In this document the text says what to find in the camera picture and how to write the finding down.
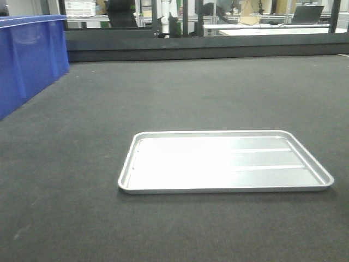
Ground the silver metal tray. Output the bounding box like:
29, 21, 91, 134
118, 130, 334, 194

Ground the white background table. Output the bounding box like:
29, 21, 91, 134
203, 24, 330, 37

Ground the white storage crate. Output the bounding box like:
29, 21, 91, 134
64, 0, 96, 17

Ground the blue plastic bin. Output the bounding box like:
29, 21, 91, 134
1, 15, 69, 118

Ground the grey laptop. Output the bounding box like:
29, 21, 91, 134
290, 5, 324, 25

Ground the black conveyor side frame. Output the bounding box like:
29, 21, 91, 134
65, 28, 348, 62

